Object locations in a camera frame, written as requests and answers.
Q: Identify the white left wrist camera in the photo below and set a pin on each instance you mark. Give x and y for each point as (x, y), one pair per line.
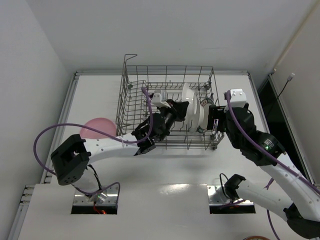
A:
(159, 99)

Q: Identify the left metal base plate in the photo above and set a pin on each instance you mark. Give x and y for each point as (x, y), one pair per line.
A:
(107, 198)

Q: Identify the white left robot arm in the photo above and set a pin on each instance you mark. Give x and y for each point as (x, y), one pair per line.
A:
(72, 158)

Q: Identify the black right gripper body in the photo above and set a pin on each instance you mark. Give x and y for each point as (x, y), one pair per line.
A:
(213, 118)

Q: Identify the white deep plate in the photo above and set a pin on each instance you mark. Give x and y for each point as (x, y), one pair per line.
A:
(203, 117)
(192, 116)

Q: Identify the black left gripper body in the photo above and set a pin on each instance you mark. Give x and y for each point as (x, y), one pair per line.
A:
(179, 110)

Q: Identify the brown round object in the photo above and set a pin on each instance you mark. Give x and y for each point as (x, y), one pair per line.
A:
(256, 237)

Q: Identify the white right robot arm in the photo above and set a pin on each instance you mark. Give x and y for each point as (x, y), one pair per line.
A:
(300, 208)

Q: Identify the grey wire dish rack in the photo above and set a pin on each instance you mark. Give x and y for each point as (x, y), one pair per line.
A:
(133, 109)

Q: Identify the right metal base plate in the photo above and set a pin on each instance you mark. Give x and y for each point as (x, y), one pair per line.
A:
(216, 198)

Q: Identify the metal base plate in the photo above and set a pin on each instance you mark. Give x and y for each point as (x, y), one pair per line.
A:
(107, 198)
(216, 198)

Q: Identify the beige wall conduit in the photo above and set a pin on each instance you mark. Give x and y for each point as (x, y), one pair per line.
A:
(295, 36)

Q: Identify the pink round plate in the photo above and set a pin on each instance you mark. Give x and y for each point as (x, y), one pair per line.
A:
(102, 124)

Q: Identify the green rimmed printed plate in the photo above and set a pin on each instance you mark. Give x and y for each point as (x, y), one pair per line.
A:
(210, 103)

